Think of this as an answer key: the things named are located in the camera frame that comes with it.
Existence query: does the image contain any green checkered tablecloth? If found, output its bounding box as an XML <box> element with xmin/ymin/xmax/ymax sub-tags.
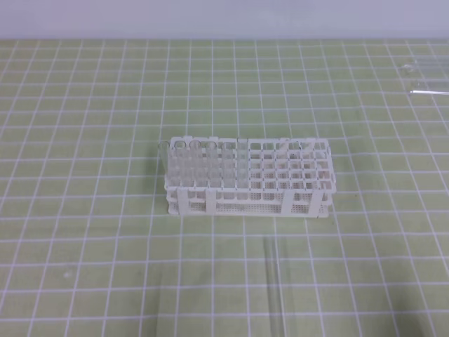
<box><xmin>1</xmin><ymin>40</ymin><xmax>448</xmax><ymax>336</ymax></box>

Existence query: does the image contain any clear glass test tube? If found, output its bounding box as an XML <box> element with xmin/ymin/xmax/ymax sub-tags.
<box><xmin>401</xmin><ymin>60</ymin><xmax>448</xmax><ymax>72</ymax></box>
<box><xmin>263</xmin><ymin>237</ymin><xmax>284</xmax><ymax>336</ymax></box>
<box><xmin>410</xmin><ymin>89</ymin><xmax>449</xmax><ymax>95</ymax></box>

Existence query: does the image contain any white plastic test tube rack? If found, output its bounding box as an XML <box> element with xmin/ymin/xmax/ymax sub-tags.
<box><xmin>159</xmin><ymin>136</ymin><xmax>336</xmax><ymax>218</ymax></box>

